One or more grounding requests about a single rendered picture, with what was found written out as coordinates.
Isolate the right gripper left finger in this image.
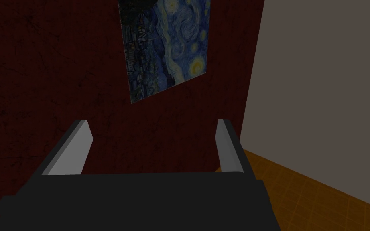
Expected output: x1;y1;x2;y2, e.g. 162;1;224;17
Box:
41;119;94;176

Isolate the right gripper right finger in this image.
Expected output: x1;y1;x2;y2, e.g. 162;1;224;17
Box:
215;118;246;174

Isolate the blue starry night painting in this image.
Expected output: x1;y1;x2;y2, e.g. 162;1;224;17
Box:
117;0;211;105

